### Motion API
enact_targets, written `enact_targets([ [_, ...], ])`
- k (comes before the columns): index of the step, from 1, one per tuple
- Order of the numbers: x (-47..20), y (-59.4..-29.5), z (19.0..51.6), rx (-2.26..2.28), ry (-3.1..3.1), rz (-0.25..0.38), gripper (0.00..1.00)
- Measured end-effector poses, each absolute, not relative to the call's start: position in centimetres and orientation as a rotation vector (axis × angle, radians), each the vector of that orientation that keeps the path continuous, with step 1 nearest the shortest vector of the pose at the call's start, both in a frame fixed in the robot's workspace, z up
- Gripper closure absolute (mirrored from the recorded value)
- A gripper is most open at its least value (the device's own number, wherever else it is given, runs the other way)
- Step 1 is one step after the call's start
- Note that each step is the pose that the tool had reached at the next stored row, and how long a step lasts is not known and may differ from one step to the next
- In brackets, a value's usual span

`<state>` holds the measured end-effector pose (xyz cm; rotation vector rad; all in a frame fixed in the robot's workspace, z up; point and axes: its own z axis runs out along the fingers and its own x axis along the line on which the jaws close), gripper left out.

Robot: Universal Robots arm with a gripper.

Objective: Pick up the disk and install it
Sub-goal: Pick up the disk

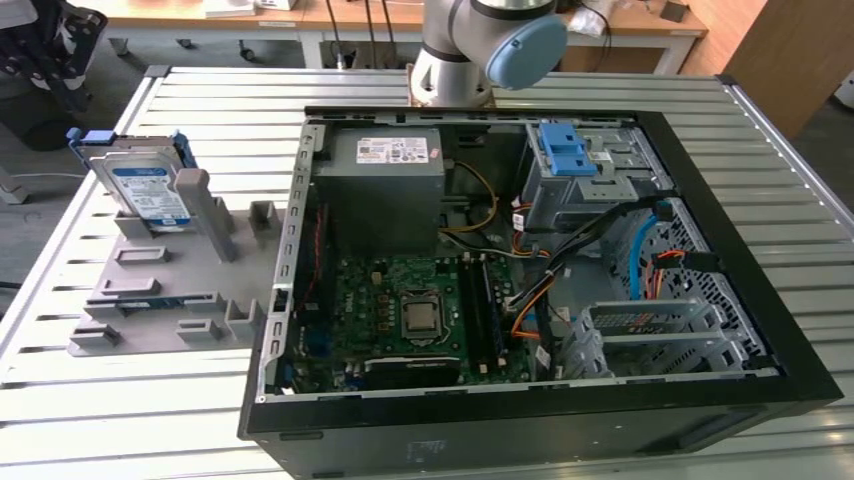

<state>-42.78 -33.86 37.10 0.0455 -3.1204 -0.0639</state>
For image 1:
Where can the hard disk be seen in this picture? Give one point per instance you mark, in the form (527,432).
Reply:
(142,190)

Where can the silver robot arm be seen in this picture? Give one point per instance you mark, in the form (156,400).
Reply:
(453,75)

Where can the silver disk bay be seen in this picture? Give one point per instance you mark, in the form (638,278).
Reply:
(667,342)

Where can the black mesh wastebasket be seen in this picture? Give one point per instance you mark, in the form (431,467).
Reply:
(46,130)

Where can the large white box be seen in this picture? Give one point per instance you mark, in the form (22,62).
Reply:
(229,9)

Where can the grey stand foot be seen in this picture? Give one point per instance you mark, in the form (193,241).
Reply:
(13,192)

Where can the small white box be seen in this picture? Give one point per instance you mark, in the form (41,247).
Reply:
(275,4)

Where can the grey parts rack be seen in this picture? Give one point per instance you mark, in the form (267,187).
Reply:
(173,260)

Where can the RAM stick with blue label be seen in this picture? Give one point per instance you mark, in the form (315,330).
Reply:
(149,301)

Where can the grey power supply unit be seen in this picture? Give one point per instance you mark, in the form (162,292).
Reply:
(380,210)

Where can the green motherboard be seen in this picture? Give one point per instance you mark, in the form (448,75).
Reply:
(373,300)

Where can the CPU socket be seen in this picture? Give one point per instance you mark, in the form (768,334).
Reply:
(421,292)

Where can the silver CPU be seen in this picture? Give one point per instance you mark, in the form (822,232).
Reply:
(420,316)

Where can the blue plastic drive latch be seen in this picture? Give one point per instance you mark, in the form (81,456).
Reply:
(563,150)

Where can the clear plastic bag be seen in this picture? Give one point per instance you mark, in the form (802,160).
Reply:
(589,20)

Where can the black RAM slot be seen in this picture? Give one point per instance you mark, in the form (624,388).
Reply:
(475,310)

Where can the black graphics card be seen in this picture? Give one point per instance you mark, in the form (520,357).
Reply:
(409,375)

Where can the silver optical drive cage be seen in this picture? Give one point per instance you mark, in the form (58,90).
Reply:
(600,192)

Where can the small black desk item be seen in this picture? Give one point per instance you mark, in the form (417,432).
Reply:
(674,12)

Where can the black PC case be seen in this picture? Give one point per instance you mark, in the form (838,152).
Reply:
(467,425)

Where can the brown wooden cabinet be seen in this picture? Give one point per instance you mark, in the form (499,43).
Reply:
(787,50)

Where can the white round object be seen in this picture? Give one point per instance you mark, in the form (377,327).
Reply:
(846,90)

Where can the wooden desk white frame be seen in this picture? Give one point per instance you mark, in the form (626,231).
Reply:
(166,12)
(640,27)

